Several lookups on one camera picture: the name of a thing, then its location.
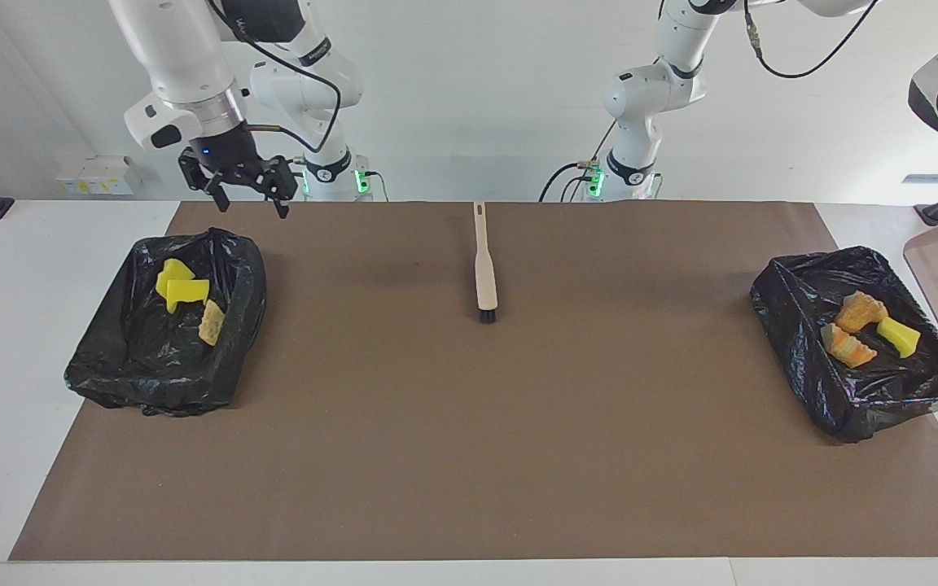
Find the beige hand brush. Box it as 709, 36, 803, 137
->
473, 201, 498, 324

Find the white wall box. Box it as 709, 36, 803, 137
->
56, 155, 142, 196

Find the left arm base cable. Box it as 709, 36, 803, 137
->
538, 122, 618, 203

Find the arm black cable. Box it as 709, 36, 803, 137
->
207, 0, 344, 155
656, 0, 881, 80

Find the wavy green yellow sponge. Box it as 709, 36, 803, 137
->
156, 259, 195, 302

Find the black bag lined bin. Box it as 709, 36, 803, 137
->
750, 246, 938, 444
64, 227, 267, 418

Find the brown table mat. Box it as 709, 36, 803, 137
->
9, 201, 938, 562

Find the orange striped croissant piece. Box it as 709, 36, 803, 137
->
198, 300, 226, 347

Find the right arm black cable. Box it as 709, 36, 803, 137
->
207, 0, 344, 155

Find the striped bread roll chunk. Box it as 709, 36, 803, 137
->
820, 322, 878, 370

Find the small green yellow sponge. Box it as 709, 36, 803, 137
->
877, 316, 922, 359

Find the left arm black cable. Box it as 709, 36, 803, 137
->
656, 0, 881, 80

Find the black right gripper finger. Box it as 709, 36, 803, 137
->
261, 156, 300, 219
178, 151, 232, 214

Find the plain yellow sponge piece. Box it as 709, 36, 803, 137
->
166, 279, 211, 315

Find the brown round cookie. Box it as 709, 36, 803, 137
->
835, 291, 889, 335

